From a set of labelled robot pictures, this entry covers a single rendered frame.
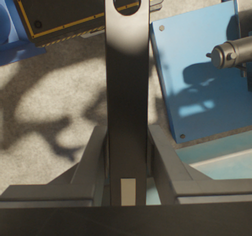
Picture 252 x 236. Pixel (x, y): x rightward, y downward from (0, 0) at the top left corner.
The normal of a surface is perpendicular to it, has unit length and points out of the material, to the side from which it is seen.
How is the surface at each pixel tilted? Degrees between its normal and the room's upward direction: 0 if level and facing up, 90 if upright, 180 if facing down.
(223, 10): 0
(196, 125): 0
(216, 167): 0
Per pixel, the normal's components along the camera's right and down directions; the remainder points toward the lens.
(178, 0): 0.03, 0.25
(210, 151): -0.26, -0.93
